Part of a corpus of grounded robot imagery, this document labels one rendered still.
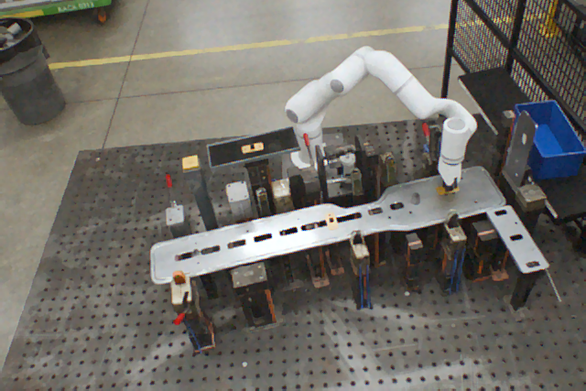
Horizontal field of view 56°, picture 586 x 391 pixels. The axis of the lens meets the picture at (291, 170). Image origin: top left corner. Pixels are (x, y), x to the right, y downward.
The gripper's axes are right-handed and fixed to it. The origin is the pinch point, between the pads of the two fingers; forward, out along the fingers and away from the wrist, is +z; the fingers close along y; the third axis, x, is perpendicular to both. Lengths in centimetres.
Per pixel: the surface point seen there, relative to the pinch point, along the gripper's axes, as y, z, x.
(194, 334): 23, 23, -107
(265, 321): 20, 31, -81
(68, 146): -203, 104, -204
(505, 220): 18.2, 5.4, 15.4
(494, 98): -44, 2, 41
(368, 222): 4.8, 5.2, -33.4
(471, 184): -1.9, 5.4, 10.9
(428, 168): -13.2, 3.4, -2.3
